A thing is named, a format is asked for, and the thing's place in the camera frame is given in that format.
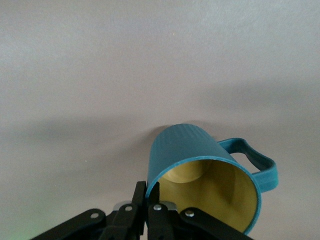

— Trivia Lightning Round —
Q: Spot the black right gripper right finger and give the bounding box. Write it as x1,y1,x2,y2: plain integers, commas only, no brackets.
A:
147,181,256,240

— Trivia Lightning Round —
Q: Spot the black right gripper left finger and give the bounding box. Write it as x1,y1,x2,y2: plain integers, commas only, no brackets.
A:
29,181,147,240

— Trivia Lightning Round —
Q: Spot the teal mug with yellow interior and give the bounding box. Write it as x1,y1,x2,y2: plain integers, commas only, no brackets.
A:
146,122,279,236

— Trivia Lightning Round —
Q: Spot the table cover mat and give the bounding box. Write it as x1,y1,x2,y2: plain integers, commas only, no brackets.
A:
0,0,320,240

